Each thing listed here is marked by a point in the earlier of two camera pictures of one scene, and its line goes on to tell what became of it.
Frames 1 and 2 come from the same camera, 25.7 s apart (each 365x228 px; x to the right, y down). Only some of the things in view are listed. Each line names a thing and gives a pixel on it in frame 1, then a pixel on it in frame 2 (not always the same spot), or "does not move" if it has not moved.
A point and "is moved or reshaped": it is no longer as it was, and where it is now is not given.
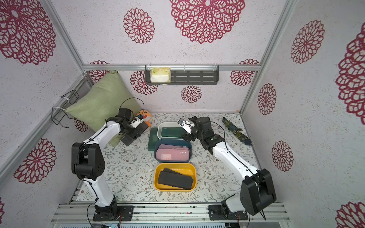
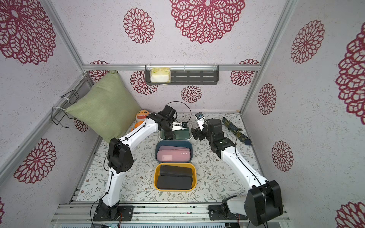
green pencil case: [153, 137] to [182, 134]
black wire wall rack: [59, 114] does not move
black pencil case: [128, 137] is moved or reshaped
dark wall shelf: [187, 75] does not move
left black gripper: [137, 136] to [168, 134]
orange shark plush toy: [147, 117] does not move
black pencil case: [174, 180] is moved or reshaped
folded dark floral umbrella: [237, 131] does not move
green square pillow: [103, 101] does not move
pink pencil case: [172, 155] does not move
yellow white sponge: [160, 75] does not move
